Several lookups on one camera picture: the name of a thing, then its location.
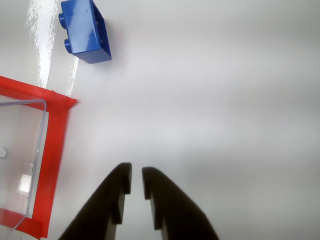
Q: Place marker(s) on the blue lego brick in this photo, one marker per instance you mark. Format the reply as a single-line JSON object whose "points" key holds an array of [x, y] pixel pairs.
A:
{"points": [[82, 27]]}

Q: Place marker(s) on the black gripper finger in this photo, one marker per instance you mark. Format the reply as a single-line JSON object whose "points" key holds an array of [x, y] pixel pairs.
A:
{"points": [[107, 200], [177, 207]]}

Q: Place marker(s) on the transparent plastic box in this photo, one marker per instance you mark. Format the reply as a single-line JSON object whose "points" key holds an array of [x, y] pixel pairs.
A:
{"points": [[37, 155]]}

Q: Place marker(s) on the silver cam lock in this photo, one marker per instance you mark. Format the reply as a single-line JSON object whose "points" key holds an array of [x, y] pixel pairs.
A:
{"points": [[2, 153]]}

